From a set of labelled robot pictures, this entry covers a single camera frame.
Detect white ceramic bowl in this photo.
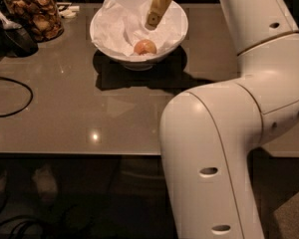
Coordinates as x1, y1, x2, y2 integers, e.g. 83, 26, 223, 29
90, 0, 189, 72

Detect white plastic scoop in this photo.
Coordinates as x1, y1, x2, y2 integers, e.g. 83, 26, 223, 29
0, 11, 21, 30

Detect orange-red apple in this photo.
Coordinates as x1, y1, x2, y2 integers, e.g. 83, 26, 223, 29
134, 39, 156, 55

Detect small white items on table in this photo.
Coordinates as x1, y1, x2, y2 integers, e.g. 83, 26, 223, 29
58, 5, 80, 19

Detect black cable on table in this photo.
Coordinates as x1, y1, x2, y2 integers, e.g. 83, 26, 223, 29
0, 76, 35, 119

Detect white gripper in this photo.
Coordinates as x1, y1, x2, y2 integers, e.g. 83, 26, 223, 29
145, 0, 172, 30

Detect white crumpled paper liner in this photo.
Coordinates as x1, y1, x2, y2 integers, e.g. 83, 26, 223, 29
92, 0, 186, 58

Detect black cables on floor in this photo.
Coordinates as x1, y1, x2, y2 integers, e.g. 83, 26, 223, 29
0, 215, 49, 239

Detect glass jar of dried chips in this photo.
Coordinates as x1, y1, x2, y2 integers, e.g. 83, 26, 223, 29
3, 0, 64, 42

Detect right white shoe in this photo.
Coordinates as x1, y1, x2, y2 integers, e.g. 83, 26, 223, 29
32, 165, 58, 205

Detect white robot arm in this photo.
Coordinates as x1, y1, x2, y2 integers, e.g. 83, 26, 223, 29
159, 0, 299, 239

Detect black round lid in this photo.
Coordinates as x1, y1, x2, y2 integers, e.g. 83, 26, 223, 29
4, 28, 38, 57

